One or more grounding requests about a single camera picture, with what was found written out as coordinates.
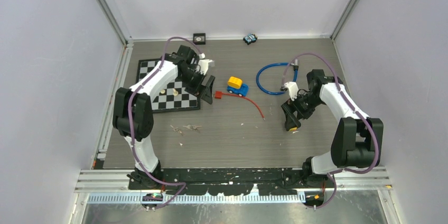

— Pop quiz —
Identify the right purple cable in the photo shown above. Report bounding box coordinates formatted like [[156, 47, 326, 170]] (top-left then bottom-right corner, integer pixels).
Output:
[[279, 52, 380, 175]]

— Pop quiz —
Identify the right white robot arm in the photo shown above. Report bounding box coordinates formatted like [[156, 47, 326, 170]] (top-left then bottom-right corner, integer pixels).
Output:
[[281, 69, 384, 187]]

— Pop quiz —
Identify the purple cable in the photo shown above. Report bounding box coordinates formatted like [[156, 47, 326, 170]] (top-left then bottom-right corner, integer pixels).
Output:
[[127, 36, 206, 195], [279, 52, 380, 175]]

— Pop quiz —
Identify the silver key bunch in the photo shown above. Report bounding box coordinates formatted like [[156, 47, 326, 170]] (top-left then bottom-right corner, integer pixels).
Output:
[[170, 125, 184, 136], [183, 125, 202, 132]]

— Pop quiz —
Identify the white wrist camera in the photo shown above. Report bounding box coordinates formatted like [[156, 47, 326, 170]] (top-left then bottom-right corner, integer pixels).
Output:
[[195, 59, 214, 75], [280, 81, 299, 101]]

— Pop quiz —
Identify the small black square box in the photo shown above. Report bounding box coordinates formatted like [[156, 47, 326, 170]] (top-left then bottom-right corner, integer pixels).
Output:
[[192, 33, 206, 45]]

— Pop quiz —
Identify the silver key bunch left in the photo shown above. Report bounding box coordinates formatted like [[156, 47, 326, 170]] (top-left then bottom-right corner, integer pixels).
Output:
[[170, 125, 184, 136]]

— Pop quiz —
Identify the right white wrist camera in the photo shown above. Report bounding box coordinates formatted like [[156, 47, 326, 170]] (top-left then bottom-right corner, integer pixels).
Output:
[[280, 81, 299, 101]]

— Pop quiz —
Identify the blue cable lock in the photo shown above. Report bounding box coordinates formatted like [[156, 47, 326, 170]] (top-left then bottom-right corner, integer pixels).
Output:
[[256, 60, 299, 96]]

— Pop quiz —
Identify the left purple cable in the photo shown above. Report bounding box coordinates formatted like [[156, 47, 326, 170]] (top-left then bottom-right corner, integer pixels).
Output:
[[127, 36, 206, 195]]

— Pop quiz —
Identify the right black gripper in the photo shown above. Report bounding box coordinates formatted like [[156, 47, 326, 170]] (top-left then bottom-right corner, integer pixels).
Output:
[[282, 91, 324, 129]]

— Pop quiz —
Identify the blue yellow toy car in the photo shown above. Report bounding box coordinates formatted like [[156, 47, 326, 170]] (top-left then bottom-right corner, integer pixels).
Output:
[[227, 76, 249, 97]]

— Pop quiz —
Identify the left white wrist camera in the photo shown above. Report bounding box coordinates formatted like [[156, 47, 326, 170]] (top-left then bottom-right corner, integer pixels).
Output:
[[195, 59, 214, 75]]

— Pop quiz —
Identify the black white chessboard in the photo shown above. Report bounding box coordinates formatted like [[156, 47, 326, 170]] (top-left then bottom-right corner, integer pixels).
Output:
[[136, 59, 201, 113]]

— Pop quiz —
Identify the red cable padlock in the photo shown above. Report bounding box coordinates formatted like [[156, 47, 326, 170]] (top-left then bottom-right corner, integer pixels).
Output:
[[214, 90, 266, 121]]

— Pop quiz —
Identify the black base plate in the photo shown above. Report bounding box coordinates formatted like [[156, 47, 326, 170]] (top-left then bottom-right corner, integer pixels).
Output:
[[127, 167, 334, 196]]

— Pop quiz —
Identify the silver key bunch right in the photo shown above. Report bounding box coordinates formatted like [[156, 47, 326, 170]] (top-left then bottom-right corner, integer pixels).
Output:
[[183, 125, 202, 132]]

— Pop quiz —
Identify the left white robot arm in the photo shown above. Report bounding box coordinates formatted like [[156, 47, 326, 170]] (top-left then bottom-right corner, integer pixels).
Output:
[[113, 45, 215, 189]]

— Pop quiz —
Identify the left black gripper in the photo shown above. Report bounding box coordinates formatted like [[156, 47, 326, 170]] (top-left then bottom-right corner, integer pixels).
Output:
[[178, 69, 215, 104]]

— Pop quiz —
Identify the small blue toy car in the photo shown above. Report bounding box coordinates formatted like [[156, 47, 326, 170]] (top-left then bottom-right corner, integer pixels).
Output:
[[242, 34, 258, 45]]

